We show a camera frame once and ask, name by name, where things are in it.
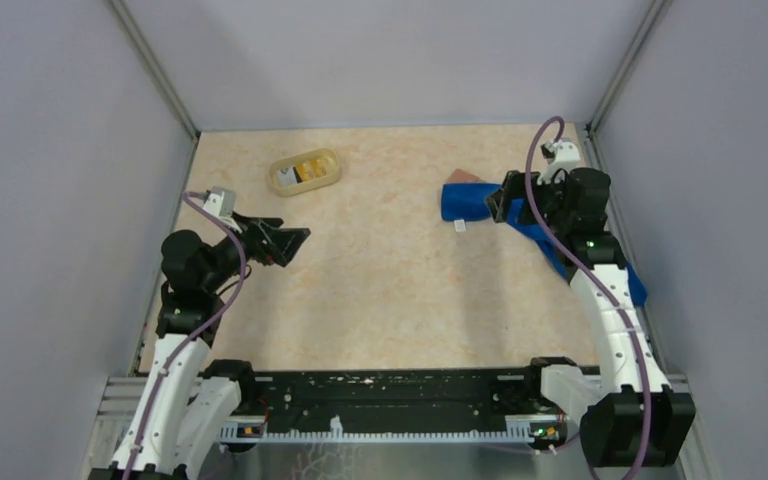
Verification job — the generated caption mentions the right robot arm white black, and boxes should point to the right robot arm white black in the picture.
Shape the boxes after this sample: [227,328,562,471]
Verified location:
[486,167,696,471]

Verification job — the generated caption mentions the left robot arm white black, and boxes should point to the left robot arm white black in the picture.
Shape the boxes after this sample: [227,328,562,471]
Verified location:
[88,213,311,479]

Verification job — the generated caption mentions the yellow credit cards stack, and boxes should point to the yellow credit cards stack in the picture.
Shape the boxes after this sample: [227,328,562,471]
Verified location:
[293,154,328,183]

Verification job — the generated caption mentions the white black card in tray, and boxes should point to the white black card in tray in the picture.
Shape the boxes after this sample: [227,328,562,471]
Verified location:
[275,167,299,188]

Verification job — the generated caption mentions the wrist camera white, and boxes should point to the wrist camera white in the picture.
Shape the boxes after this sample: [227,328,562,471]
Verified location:
[203,187,237,218]
[538,138,582,184]

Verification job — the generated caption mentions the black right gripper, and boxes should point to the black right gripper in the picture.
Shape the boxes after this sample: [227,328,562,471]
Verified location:
[484,167,572,233]

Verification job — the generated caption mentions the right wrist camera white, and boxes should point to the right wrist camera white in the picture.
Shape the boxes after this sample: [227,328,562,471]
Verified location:
[538,138,582,184]

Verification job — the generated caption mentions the tan leather card holder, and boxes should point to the tan leather card holder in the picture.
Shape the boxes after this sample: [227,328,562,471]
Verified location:
[445,169,485,185]

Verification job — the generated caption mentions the aluminium frame rail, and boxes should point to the aluminium frame rail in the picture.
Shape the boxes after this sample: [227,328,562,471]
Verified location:
[95,374,690,445]

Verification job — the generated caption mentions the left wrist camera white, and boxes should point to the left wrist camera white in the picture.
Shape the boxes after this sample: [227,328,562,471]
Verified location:
[203,187,237,218]

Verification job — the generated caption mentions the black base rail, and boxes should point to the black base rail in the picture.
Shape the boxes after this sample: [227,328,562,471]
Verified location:
[217,367,572,449]

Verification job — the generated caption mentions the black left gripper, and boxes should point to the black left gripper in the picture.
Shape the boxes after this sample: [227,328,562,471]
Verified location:
[201,210,310,293]

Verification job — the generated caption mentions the cream plastic tray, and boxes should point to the cream plastic tray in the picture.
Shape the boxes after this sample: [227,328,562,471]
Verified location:
[267,148,342,197]

